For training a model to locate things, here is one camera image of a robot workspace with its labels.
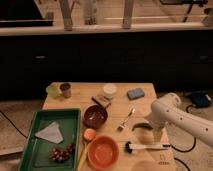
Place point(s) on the orange bowl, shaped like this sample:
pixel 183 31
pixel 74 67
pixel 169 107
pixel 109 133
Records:
pixel 103 153

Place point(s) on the white folded cloth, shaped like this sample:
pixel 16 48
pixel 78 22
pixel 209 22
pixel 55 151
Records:
pixel 51 133

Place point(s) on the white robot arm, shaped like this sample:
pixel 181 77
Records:
pixel 167 109

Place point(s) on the yellow-green cup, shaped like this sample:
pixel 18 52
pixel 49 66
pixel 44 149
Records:
pixel 53 91

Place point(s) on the green plastic tray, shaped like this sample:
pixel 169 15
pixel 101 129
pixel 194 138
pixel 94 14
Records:
pixel 37 152

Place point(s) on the dark blue object on floor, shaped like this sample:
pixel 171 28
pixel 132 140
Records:
pixel 201 100

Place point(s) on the brown wooden block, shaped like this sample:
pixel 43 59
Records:
pixel 99 99

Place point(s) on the white cup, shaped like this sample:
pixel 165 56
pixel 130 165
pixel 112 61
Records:
pixel 109 90

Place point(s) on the yellow banana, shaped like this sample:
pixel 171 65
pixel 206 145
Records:
pixel 82 157

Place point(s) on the purple bowl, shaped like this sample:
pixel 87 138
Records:
pixel 95 116

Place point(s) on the orange fruit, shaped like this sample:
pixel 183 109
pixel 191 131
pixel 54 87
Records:
pixel 89 134

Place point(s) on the black and white dish brush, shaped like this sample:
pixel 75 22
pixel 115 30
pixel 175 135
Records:
pixel 130 147

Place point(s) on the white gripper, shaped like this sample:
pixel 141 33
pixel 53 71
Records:
pixel 158 130

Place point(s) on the brown cup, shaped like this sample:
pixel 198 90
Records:
pixel 66 90

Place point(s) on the blue sponge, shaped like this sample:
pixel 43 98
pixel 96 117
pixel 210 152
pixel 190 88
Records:
pixel 135 93

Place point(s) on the metal fork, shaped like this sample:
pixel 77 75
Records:
pixel 122 124

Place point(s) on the bunch of red grapes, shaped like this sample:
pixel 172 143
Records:
pixel 61 155

